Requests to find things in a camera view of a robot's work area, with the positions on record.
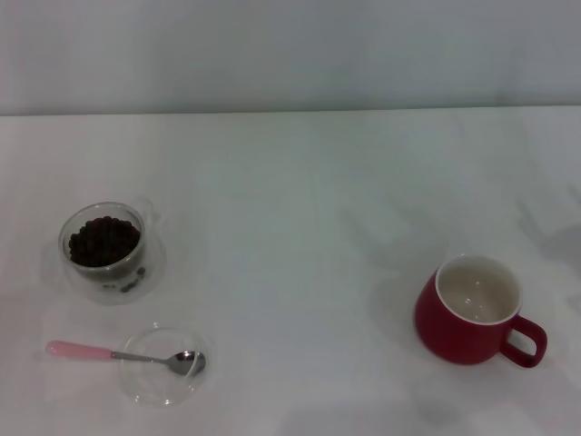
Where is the coffee bean pile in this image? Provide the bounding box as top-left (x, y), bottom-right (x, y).
top-left (67, 216), bottom-right (141, 268)

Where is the double-walled glass cup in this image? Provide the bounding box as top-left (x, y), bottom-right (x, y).
top-left (57, 197), bottom-right (168, 306)

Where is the clear glass dish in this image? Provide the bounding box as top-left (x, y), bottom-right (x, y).
top-left (118, 322), bottom-right (214, 408)

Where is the pink-handled metal spoon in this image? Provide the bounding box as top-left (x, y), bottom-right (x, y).
top-left (45, 340), bottom-right (207, 377)

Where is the red ceramic mug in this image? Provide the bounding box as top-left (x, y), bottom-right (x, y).
top-left (413, 253), bottom-right (548, 369)

